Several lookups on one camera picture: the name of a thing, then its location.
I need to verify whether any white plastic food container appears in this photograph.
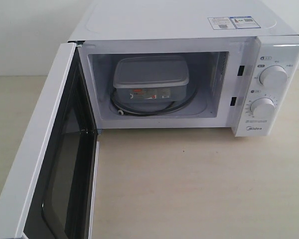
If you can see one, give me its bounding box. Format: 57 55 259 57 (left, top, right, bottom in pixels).
113 55 189 103

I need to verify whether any white microwave door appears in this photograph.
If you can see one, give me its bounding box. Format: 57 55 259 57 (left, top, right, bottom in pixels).
0 42 99 239

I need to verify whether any white microwave oven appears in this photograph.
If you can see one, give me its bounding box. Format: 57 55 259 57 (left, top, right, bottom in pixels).
69 0 299 136

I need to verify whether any white lower microwave knob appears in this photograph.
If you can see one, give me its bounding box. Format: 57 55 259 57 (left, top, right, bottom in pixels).
250 98 276 118

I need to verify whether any white microwave knob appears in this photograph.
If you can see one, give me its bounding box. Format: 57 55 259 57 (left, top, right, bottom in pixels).
250 98 276 118
259 65 288 88

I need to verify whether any white upper microwave knob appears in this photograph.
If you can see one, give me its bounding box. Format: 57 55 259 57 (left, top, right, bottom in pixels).
259 65 288 88

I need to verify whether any blue white label sticker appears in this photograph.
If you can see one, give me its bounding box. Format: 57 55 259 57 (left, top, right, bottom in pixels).
208 16 261 30

